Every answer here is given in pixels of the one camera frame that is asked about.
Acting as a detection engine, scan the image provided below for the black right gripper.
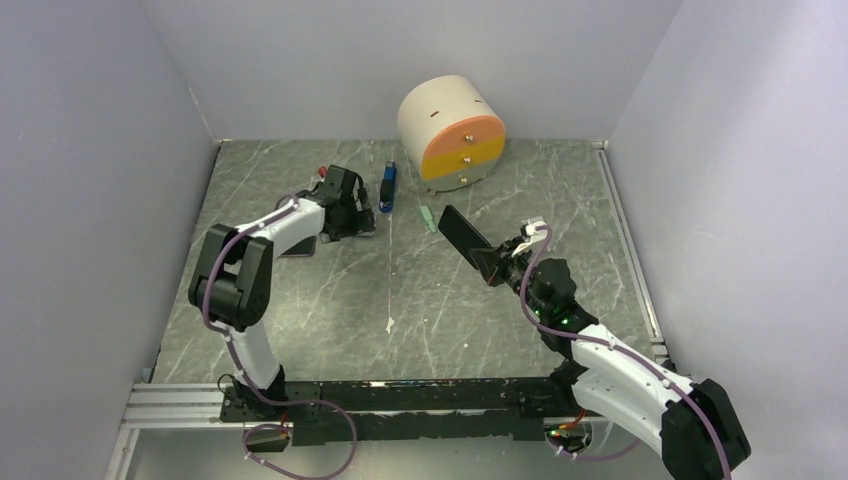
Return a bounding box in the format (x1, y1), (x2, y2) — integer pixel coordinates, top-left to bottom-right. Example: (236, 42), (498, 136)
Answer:
(470, 236), (549, 319)

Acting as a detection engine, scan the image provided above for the phone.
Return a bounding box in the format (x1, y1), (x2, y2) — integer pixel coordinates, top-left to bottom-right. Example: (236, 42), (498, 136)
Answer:
(278, 236), (317, 258)
(437, 205), (492, 270)

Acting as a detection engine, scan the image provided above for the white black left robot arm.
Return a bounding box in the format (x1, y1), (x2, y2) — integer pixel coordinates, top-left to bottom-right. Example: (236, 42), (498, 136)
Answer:
(188, 165), (376, 420)

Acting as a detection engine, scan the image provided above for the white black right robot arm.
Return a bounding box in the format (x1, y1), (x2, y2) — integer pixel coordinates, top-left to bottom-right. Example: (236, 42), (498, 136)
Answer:
(461, 237), (752, 479)

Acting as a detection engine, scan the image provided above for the blue black stapler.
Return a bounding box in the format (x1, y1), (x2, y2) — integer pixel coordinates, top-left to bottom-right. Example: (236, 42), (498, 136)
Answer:
(378, 161), (397, 213)

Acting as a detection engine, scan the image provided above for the small green plastic tool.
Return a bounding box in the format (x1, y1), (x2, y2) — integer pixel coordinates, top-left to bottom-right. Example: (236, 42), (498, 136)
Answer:
(419, 205), (437, 233)

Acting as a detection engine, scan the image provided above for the round beige drawer cabinet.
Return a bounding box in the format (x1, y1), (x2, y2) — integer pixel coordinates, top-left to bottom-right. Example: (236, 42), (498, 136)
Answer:
(397, 75), (506, 193)

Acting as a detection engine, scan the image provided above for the black base bar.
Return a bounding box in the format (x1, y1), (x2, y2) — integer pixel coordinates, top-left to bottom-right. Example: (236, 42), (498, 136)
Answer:
(219, 377), (581, 446)

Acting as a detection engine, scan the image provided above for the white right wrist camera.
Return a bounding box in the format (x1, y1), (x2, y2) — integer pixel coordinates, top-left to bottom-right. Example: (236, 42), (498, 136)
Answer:
(511, 216), (549, 257)

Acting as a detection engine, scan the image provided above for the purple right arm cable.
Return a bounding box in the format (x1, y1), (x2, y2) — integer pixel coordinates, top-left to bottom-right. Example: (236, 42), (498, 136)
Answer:
(518, 225), (733, 480)

